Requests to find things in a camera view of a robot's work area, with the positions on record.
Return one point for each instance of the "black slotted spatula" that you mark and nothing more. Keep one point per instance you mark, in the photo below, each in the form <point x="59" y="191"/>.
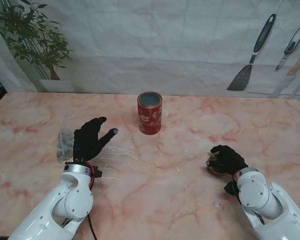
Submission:
<point x="240" y="80"/>

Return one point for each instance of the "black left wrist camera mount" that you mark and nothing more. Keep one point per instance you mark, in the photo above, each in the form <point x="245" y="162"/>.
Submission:
<point x="97" y="172"/>

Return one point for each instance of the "white printed backdrop cloth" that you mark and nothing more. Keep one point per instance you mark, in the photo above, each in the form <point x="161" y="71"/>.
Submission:
<point x="150" y="37"/>

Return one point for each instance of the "green leafy potted plant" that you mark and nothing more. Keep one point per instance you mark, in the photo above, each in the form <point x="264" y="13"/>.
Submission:
<point x="35" y="40"/>

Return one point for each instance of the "red floral tea tin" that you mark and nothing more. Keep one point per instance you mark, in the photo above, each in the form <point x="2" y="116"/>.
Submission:
<point x="150" y="120"/>

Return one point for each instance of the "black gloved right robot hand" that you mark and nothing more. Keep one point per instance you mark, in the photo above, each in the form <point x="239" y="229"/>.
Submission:
<point x="231" y="161"/>

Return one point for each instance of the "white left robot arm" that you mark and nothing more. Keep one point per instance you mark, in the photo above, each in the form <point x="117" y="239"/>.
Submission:
<point x="60" y="205"/>

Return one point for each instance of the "clear plastic bag of tea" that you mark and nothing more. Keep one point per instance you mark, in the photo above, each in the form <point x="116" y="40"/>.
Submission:
<point x="65" y="142"/>

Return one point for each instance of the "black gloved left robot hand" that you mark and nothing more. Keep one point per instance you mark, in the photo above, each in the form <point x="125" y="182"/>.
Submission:
<point x="87" y="145"/>

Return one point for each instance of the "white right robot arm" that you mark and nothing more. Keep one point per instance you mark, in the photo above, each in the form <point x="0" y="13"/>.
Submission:
<point x="265" y="205"/>

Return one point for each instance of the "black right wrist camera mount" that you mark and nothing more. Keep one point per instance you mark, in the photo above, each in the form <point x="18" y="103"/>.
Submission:
<point x="230" y="188"/>

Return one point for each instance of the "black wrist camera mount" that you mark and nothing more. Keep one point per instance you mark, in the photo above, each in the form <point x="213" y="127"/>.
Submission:
<point x="97" y="172"/>
<point x="230" y="188"/>

